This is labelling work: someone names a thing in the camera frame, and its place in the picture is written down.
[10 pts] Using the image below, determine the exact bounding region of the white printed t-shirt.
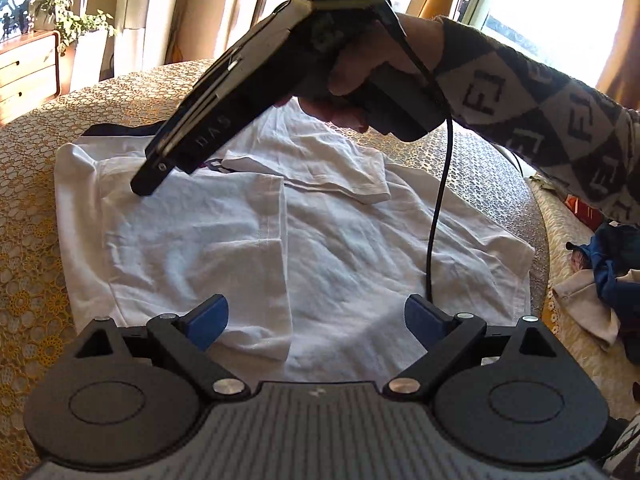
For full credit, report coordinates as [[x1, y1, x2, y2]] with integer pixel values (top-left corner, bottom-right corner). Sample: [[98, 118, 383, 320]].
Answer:
[[54, 102, 534, 382]]

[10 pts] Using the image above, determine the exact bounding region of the patterned right sleeve forearm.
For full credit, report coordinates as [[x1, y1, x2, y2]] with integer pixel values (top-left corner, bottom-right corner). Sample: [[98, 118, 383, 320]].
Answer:
[[434, 18, 639, 224]]

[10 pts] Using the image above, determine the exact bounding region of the right hand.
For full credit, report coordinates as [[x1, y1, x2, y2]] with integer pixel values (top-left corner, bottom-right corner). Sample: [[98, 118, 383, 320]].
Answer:
[[290, 22, 448, 142]]

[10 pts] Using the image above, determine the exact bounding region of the beige garment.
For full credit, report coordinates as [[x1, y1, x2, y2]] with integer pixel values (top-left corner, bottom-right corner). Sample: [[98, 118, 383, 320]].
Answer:
[[553, 270, 639, 363]]

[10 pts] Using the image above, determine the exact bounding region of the potted green plant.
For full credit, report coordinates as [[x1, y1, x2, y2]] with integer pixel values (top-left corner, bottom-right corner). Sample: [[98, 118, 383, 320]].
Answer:
[[32, 0, 115, 94]]

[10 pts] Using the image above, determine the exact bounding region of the wooden sideboard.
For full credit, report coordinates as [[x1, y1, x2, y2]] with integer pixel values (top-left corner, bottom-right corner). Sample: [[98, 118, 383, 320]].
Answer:
[[0, 30, 61, 126]]

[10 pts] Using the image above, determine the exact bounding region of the blue garment pile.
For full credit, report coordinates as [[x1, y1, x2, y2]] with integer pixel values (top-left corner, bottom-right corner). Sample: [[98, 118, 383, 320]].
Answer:
[[566, 223, 640, 365]]

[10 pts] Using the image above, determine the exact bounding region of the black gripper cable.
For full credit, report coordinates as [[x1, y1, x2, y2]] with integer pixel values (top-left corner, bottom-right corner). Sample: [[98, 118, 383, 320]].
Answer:
[[380, 0, 456, 306]]

